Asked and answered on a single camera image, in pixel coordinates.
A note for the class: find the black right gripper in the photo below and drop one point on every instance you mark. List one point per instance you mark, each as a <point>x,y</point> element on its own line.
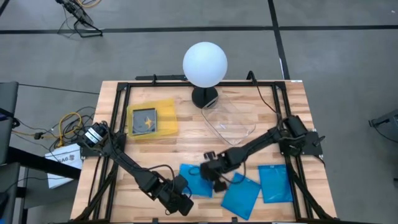
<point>216,169</point>

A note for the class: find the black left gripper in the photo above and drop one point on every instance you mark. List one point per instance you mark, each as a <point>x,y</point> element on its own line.
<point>170,196</point>

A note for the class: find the blue plastic bag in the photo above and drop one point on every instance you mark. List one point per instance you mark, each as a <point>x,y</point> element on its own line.
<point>192,186</point>
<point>275,185</point>
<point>241,199</point>

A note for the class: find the yellow plastic bag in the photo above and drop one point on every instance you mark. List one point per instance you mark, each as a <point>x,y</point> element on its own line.
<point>168,121</point>

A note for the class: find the clear black CD jewel case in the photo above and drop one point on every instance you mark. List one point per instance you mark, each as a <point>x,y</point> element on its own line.
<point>144,123</point>

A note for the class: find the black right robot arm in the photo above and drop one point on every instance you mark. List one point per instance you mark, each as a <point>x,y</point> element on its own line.
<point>258,143</point>

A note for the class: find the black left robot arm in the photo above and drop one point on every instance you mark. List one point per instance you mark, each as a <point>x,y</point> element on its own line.
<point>130,166</point>

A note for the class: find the clear plastic bin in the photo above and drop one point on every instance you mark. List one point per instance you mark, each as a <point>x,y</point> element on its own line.
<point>230,124</point>

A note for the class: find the black power strip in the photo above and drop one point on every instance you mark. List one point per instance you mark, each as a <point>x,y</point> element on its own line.
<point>161,77</point>

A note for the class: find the white cardboard box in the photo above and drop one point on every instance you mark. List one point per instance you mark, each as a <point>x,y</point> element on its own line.
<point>59,182</point>

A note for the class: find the black floor beam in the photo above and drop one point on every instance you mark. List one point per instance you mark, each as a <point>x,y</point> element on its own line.
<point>40,161</point>

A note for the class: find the dark grey equipment stand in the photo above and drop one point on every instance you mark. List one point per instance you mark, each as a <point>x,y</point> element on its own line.
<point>385,119</point>

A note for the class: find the black floor stand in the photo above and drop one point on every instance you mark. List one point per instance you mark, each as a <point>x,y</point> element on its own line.
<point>81,18</point>

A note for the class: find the grey office chair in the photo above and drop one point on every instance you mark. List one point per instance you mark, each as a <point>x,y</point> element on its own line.
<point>7,109</point>

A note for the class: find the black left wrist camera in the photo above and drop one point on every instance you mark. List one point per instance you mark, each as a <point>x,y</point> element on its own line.
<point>180,183</point>

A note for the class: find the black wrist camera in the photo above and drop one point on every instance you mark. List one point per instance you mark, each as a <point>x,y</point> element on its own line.
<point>180,183</point>
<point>220,185</point>

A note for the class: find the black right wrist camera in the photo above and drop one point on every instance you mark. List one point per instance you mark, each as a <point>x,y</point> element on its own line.
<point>220,185</point>

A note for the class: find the black aluminium table frame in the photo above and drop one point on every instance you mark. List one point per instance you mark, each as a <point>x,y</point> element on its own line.
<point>149,84</point>

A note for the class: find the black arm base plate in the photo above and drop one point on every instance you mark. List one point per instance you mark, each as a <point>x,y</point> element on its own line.
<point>85,152</point>
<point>314,146</point>

